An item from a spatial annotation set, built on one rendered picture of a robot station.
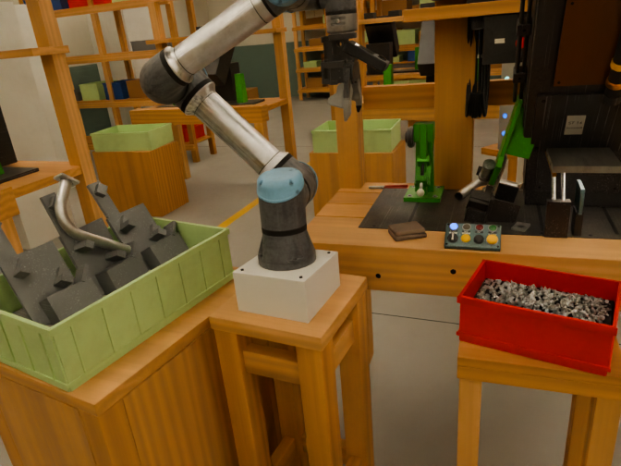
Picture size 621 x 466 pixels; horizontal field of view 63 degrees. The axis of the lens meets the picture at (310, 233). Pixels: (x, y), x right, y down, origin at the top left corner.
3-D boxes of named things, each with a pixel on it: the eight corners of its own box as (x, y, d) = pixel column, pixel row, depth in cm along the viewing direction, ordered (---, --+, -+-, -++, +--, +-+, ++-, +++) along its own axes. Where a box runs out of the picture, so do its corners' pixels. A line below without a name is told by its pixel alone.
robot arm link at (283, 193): (254, 231, 125) (248, 177, 121) (269, 215, 137) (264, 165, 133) (301, 231, 122) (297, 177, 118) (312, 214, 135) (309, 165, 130)
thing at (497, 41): (538, 61, 161) (541, 10, 155) (481, 65, 166) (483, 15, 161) (536, 58, 171) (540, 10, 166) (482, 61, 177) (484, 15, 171)
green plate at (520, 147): (523, 176, 150) (549, 106, 141) (494, 169, 152) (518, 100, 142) (521, 165, 160) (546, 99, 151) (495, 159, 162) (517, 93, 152)
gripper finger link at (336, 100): (327, 121, 127) (331, 87, 129) (350, 121, 126) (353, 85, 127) (323, 117, 125) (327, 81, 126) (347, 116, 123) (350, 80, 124)
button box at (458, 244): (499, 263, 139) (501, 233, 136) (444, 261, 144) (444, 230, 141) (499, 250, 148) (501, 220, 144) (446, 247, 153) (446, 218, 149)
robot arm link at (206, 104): (290, 224, 135) (135, 82, 131) (302, 208, 149) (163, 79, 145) (319, 193, 131) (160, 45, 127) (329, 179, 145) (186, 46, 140)
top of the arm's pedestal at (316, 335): (322, 352, 118) (321, 337, 116) (210, 329, 131) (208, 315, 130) (368, 288, 144) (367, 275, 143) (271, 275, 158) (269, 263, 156)
